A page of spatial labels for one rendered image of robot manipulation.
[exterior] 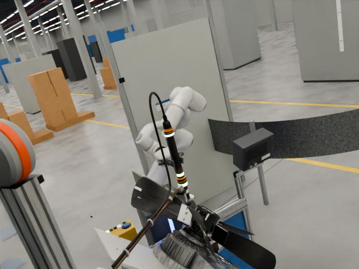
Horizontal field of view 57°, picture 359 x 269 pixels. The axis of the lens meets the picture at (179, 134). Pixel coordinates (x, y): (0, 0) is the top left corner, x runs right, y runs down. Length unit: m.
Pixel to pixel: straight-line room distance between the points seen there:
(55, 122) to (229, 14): 6.30
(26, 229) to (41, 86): 8.64
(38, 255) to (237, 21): 10.95
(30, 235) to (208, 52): 3.01
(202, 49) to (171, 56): 0.38
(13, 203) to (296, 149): 2.79
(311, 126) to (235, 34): 8.42
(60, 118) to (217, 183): 6.46
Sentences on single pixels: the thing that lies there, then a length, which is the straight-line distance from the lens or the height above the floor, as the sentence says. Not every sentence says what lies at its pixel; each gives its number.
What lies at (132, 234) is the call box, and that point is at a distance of 1.90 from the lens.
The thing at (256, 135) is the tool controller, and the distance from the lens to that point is 2.20.
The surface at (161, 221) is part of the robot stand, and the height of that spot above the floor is 0.84.
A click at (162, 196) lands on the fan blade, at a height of 1.35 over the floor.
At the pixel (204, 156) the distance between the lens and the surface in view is 3.77.
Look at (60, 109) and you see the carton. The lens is 9.63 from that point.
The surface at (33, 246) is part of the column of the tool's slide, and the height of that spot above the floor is 1.63.
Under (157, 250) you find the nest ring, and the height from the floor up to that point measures 1.16.
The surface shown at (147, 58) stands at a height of 1.77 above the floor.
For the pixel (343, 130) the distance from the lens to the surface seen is 3.32.
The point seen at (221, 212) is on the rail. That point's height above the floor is 0.85.
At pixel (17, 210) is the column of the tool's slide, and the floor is 1.74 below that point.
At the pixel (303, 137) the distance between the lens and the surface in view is 3.28.
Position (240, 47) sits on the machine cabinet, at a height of 0.65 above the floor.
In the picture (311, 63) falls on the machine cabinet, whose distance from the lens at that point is 7.91.
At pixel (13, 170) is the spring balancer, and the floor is 1.85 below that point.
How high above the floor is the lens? 2.07
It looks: 19 degrees down
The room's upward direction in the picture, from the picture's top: 15 degrees counter-clockwise
